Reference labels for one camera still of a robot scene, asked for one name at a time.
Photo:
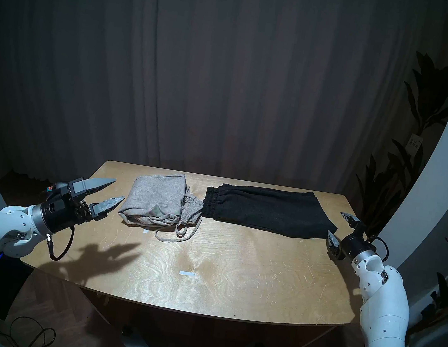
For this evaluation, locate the white plant tag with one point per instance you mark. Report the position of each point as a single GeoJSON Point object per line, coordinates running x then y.
{"type": "Point", "coordinates": [414, 144]}

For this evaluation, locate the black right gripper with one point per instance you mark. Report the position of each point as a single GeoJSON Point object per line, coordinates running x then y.
{"type": "Point", "coordinates": [353, 244]}

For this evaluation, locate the tall dark leafy plant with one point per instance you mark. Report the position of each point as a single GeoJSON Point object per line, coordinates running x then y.
{"type": "Point", "coordinates": [428, 93]}

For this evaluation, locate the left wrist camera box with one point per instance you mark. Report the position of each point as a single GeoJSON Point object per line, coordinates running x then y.
{"type": "Point", "coordinates": [56, 188]}

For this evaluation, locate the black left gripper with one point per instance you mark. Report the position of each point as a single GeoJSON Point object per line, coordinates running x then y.
{"type": "Point", "coordinates": [64, 209]}

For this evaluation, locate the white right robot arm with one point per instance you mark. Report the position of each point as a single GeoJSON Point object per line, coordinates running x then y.
{"type": "Point", "coordinates": [382, 316]}

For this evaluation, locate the brown pleated curtain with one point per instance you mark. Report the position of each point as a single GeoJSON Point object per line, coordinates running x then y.
{"type": "Point", "coordinates": [222, 70]}

